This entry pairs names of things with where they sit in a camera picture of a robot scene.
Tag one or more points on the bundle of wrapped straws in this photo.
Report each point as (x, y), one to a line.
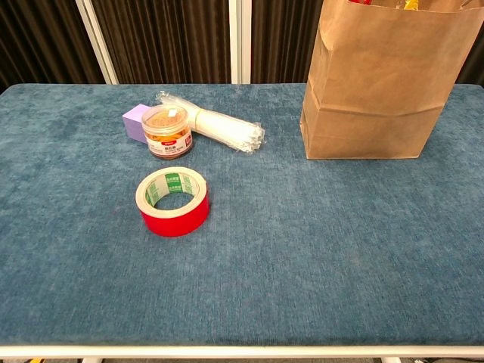
(223, 128)

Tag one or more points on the red tape roll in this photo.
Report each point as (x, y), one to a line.
(174, 223)

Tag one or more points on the purple cube block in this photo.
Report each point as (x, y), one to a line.
(132, 123)

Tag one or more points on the dark corrugated partition panel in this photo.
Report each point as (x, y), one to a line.
(283, 38)
(170, 38)
(38, 38)

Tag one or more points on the brown paper carrier bag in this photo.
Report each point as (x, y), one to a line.
(389, 75)

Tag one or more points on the blue table cloth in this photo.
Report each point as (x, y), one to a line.
(75, 264)

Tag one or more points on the white partition frame post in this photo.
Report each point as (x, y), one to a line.
(96, 38)
(240, 38)

